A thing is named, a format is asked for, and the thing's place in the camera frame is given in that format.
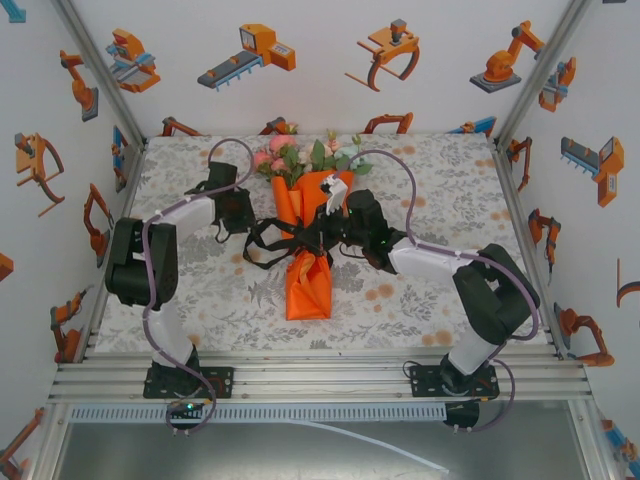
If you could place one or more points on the black printed ribbon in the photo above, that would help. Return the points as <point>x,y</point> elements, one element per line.
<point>305,240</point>

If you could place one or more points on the orange wrapping paper sheet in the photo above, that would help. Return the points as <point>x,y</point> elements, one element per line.
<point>310,295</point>

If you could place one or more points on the light blue fake flower stem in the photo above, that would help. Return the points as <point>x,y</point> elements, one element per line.
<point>345,152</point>

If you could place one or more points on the cream fake flower stem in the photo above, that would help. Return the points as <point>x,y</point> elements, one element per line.
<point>316,149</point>

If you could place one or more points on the pink fake flower stem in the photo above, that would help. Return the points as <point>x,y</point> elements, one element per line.
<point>280,143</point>
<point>332,147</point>

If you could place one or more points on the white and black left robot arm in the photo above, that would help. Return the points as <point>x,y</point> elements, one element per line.
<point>140,265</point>

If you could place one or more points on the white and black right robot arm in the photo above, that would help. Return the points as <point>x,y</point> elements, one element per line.
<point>495,300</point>

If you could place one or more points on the floral patterned tablecloth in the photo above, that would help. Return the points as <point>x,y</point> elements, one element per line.
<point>225,325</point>

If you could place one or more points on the small circuit board green light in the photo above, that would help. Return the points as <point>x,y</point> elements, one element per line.
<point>187,407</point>

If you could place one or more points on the thin white tube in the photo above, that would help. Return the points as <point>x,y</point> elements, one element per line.
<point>400,450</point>

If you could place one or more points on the grey metal base panel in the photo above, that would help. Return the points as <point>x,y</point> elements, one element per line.
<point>250,450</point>

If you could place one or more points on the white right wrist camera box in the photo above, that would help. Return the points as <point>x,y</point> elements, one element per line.
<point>335,192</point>

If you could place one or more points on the aluminium table side rail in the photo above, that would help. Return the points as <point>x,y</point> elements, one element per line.
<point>505,167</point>
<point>137,167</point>

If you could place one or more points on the aluminium frame rail with grooves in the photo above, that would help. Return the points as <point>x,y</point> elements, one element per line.
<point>325,380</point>

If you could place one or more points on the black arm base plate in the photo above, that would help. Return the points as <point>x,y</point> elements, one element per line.
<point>222,382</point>
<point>422,382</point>

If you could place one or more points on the slanted aluminium frame post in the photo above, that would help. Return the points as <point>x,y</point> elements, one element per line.
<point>541,70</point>
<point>102,70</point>

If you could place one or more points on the black box under rail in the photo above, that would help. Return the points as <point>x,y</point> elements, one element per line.
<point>462,415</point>

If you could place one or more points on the aluminium frame leg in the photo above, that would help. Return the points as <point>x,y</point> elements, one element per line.
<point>590,440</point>
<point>50,445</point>

